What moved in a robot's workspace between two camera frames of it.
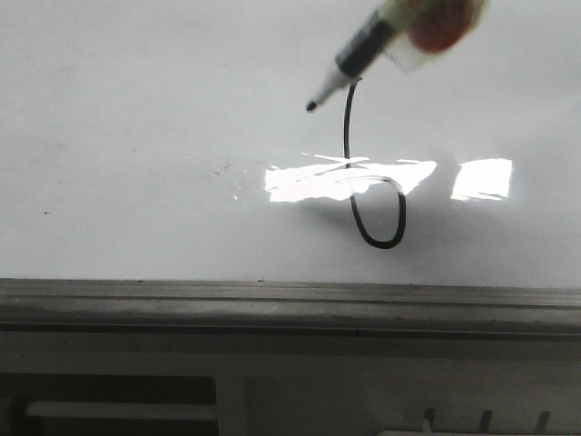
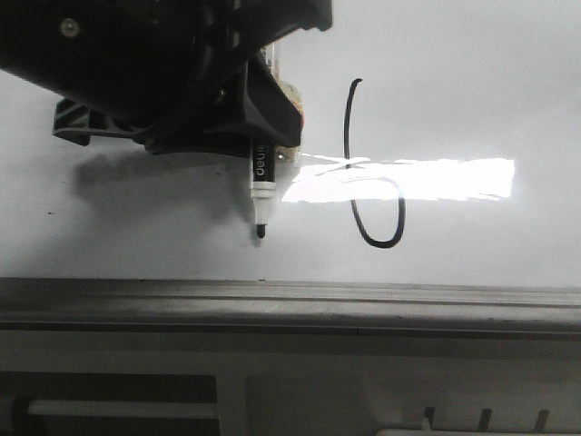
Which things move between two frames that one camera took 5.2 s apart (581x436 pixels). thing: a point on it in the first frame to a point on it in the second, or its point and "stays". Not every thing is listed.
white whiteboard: (172, 141) stays
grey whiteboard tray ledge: (193, 308) stays
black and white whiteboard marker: (388, 29) to (263, 184)
